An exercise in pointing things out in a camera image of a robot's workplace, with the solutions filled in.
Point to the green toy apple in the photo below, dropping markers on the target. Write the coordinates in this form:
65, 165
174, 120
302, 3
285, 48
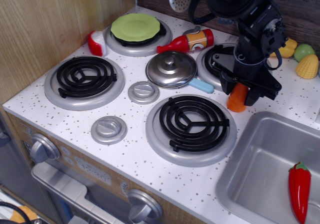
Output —
302, 51

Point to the silver oven door handle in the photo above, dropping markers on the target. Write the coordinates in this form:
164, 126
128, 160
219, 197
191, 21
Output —
70, 191

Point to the steel pan lid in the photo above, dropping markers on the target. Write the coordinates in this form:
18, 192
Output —
171, 69

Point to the yellow toy on floor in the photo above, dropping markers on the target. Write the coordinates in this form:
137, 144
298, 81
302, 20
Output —
19, 219

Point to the red ketchup bottle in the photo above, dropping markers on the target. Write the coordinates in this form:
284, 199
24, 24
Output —
189, 42

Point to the green plate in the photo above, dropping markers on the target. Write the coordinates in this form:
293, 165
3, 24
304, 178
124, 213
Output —
135, 27

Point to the back right stove burner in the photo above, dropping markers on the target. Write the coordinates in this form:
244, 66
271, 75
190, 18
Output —
206, 71

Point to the upper silver stovetop knob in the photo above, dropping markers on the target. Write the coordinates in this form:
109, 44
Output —
143, 92

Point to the stove burner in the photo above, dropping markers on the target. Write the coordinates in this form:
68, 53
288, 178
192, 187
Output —
206, 71
190, 130
84, 83
140, 50

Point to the lower silver stovetop knob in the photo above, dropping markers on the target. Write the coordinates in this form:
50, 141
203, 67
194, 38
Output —
108, 130

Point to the silver stovetop knob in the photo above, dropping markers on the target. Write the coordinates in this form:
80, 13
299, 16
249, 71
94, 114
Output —
143, 92
108, 130

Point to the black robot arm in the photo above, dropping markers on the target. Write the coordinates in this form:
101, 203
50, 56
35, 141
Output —
261, 33

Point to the front right stove burner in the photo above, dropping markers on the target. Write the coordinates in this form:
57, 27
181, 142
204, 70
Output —
190, 130

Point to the red white toy cheese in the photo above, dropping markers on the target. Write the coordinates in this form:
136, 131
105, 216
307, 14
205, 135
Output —
96, 43

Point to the yellow toy bell pepper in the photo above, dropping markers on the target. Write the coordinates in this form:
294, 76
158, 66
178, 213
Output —
289, 48

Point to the back left stove burner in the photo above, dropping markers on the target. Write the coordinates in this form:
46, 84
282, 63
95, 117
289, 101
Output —
140, 50

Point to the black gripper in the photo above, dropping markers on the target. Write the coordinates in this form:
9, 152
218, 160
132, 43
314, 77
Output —
256, 77

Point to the left silver oven knob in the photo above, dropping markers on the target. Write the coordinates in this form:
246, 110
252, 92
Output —
43, 149

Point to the red toy chili pepper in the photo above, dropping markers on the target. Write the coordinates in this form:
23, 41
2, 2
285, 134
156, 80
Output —
299, 183

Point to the hanging silver spatula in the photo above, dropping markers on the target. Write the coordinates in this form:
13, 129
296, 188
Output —
223, 21

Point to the silver oven knob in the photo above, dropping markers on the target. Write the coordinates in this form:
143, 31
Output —
43, 149
143, 207

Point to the silver sink basin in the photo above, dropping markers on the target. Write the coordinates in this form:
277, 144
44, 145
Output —
254, 183

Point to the orange toy carrot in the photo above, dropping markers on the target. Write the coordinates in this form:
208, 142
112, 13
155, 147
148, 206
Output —
237, 97

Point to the yellow toy corn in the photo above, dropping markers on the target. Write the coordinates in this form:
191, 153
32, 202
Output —
308, 67

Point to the light blue pan handle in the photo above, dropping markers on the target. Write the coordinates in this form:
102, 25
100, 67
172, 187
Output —
201, 85

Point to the front left stove burner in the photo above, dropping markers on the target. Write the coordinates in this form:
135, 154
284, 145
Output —
84, 83

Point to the right silver oven knob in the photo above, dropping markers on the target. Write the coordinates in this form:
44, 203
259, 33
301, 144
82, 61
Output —
143, 207

